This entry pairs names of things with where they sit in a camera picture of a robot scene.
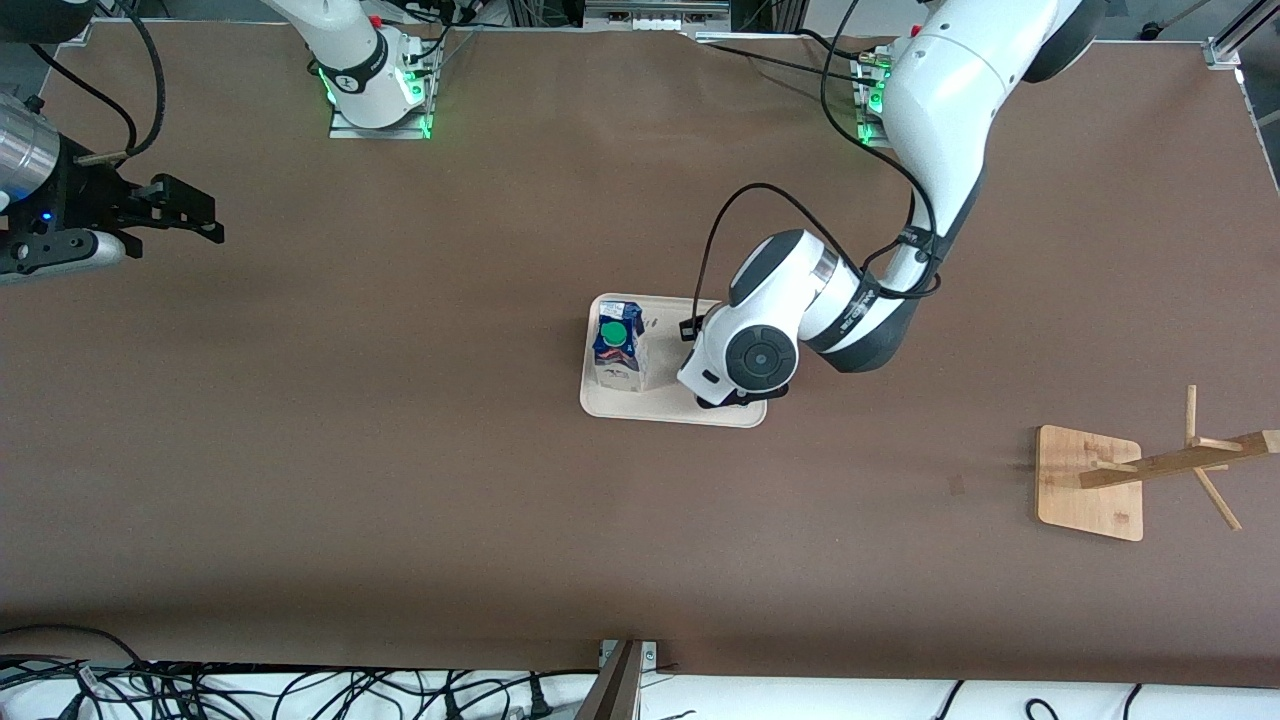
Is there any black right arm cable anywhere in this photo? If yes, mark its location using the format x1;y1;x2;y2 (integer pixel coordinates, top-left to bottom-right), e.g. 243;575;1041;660
28;0;168;169

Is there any short black table cable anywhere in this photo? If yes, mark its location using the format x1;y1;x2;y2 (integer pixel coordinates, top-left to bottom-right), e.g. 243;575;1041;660
795;27;889;65

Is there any blue white milk carton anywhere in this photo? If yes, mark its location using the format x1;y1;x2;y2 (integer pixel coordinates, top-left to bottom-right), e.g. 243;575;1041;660
590;308;648;393

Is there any aluminium profile bar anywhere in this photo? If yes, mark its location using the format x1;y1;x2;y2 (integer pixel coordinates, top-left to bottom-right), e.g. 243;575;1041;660
575;640;646;720

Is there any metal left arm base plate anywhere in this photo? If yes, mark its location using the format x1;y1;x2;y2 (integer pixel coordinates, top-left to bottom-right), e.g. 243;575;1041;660
852;45;901;150

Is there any wooden mug tree stand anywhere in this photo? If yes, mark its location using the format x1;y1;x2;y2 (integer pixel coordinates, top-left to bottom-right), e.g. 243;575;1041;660
1035;385;1280;543

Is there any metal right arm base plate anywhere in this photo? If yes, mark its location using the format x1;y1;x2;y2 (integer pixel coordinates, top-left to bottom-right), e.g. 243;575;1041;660
328;40;442;141

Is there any long black table cable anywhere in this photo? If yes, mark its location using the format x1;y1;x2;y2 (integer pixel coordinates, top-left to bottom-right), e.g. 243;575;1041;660
712;42;881;87

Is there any cream rabbit print tray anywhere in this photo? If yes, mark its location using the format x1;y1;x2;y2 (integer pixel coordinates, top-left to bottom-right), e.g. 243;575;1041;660
579;292;770;429

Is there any aluminium corner profile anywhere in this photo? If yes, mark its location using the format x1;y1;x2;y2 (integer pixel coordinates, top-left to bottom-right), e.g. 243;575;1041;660
1204;0;1280;71

